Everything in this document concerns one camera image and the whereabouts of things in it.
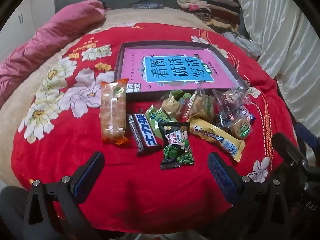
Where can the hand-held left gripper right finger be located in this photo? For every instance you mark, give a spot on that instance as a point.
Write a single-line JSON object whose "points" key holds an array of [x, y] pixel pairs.
{"points": [[221, 175]]}

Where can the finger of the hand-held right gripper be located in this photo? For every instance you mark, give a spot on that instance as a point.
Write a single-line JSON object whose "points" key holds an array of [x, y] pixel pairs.
{"points": [[308, 136], [290, 150]]}

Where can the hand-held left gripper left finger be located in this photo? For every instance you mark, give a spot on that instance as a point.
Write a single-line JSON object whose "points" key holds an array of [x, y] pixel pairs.
{"points": [[87, 177]]}

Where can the long yellow snack bar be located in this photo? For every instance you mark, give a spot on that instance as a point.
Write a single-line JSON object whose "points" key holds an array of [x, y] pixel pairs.
{"points": [[215, 133]]}

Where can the clear walnut cake packet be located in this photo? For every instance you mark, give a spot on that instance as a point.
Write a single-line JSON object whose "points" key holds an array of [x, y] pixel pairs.
{"points": [[241, 128]]}

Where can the black green pea packet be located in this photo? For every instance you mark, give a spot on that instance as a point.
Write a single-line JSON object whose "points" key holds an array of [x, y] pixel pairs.
{"points": [[175, 142]]}

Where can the blue cookie packet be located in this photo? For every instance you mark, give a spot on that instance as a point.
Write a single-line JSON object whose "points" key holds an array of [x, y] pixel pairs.
{"points": [[246, 112]]}

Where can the orange rice cracker packet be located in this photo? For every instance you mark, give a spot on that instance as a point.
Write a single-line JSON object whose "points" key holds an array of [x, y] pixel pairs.
{"points": [[113, 112]]}

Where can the clear fried pastry packet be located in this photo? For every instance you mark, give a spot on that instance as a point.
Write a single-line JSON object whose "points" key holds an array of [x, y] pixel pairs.
{"points": [[200, 107]]}

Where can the brown chocolate bar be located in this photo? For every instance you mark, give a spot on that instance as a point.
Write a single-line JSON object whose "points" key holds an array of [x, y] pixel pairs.
{"points": [[146, 135]]}

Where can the light green snack packet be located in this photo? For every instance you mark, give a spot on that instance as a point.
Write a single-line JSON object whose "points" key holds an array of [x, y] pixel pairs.
{"points": [[157, 116]]}

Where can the clear yellow candy packet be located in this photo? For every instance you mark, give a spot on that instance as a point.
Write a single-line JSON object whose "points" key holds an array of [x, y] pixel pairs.
{"points": [[172, 102]]}

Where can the shallow grey box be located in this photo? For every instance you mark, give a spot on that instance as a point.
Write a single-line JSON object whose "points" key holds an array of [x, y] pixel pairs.
{"points": [[120, 80]]}

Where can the red floral blanket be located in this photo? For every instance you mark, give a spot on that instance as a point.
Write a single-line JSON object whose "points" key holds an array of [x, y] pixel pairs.
{"points": [[75, 142]]}

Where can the white curtain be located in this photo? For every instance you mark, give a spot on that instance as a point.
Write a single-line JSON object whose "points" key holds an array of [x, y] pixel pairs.
{"points": [[275, 30]]}

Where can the pale crumpled cloth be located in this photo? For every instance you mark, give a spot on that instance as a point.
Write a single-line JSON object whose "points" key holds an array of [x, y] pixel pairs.
{"points": [[241, 43]]}

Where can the pink book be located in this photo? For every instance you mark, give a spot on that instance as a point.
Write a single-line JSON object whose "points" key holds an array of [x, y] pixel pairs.
{"points": [[135, 65]]}

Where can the pink quilt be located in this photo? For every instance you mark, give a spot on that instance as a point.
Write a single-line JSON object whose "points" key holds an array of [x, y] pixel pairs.
{"points": [[37, 45]]}

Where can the pile of folded clothes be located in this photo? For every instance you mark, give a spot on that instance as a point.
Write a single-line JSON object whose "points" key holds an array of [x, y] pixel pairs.
{"points": [[212, 7]]}

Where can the white wardrobe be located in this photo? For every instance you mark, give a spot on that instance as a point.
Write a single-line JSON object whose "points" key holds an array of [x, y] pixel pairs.
{"points": [[22, 27]]}

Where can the dark patterned cloth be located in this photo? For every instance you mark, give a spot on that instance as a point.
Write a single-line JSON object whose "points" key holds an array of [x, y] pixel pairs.
{"points": [[147, 5]]}

